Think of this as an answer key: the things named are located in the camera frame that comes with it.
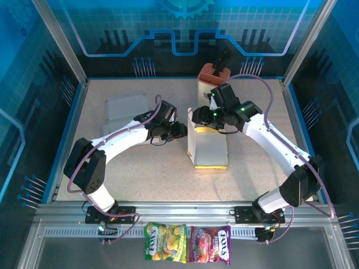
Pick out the yellow paper box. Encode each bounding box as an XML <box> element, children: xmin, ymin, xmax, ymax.
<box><xmin>186</xmin><ymin>108</ymin><xmax>229</xmax><ymax>170</ymax></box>

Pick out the white paper box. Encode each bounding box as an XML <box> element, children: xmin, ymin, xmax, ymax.
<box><xmin>102</xmin><ymin>94</ymin><xmax>149</xmax><ymax>136</ymax></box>

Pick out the beige knife block orange top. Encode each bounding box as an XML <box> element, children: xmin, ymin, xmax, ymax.
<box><xmin>197</xmin><ymin>63</ymin><xmax>231</xmax><ymax>113</ymax></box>

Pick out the green candy bag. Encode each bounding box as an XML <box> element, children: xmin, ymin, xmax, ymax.
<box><xmin>143</xmin><ymin>222</ymin><xmax>188</xmax><ymax>264</ymax></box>

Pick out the purple candy bag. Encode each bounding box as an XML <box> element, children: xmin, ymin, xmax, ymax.
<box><xmin>188</xmin><ymin>225</ymin><xmax>231</xmax><ymax>266</ymax></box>

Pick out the black connector module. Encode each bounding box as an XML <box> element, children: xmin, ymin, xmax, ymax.
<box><xmin>97</xmin><ymin>222</ymin><xmax>118</xmax><ymax>245</ymax></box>
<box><xmin>254</xmin><ymin>226</ymin><xmax>276</xmax><ymax>245</ymax></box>

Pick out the black knife handle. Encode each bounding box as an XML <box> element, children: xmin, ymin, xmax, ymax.
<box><xmin>214</xmin><ymin>47</ymin><xmax>233</xmax><ymax>77</ymax></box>

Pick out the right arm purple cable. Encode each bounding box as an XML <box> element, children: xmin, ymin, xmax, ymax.
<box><xmin>228</xmin><ymin>73</ymin><xmax>337</xmax><ymax>245</ymax></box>

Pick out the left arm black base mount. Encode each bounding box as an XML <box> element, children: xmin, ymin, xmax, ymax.
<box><xmin>85</xmin><ymin>206</ymin><xmax>137</xmax><ymax>225</ymax></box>

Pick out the aluminium frame post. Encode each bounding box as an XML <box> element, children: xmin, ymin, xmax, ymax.
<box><xmin>30</xmin><ymin>0</ymin><xmax>90</xmax><ymax>86</ymax></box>
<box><xmin>282</xmin><ymin>0</ymin><xmax>337</xmax><ymax>86</ymax></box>

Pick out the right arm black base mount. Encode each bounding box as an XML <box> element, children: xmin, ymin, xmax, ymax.
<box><xmin>234</xmin><ymin>206</ymin><xmax>286</xmax><ymax>225</ymax></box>

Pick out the slotted grey cable duct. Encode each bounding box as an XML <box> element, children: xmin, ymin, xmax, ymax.
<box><xmin>44</xmin><ymin>226</ymin><xmax>259</xmax><ymax>238</ymax></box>

